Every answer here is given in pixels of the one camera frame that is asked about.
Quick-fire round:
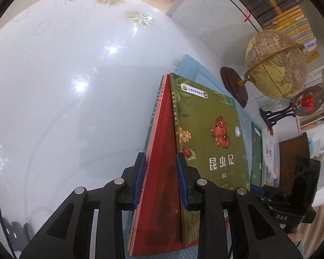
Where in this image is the row of pale spine books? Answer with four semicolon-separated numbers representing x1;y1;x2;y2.
298;67;324;130

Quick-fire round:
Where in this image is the dark pixel-shaped sticker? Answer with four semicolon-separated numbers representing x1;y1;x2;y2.
4;220;34;245

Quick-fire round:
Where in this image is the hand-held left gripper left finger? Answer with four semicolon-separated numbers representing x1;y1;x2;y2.
19;152;147;259

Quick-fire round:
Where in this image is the olive green butterfly book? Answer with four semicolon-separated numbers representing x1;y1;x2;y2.
169;72;253;246

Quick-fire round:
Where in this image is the person's right hand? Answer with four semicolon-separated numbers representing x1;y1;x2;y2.
289;232;304;249

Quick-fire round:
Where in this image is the round embroidered flower fan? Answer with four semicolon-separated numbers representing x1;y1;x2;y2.
291;86;324;116

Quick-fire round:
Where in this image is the blue tissue box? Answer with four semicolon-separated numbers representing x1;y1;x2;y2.
309;137;323;154

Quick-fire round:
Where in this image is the white bookshelf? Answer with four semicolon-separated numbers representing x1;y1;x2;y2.
164;0;324;133

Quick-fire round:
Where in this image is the row of yellow orange books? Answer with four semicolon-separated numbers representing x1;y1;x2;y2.
262;4;320;64

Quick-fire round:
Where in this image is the green book yellow insect cover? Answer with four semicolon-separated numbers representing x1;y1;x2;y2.
250;122;263;188

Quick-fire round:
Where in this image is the red cover book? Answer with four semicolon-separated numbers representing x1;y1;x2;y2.
130;74;200;257

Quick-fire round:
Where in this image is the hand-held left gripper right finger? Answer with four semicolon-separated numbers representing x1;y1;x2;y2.
176;152;303;259

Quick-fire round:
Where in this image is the pale green white storybook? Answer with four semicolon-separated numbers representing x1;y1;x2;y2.
260;132;280;188

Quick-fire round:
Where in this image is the yellow desk globe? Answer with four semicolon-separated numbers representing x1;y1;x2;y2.
221;30;308;108

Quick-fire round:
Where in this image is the light blue quilted mat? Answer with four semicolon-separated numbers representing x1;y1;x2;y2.
124;54;262;259

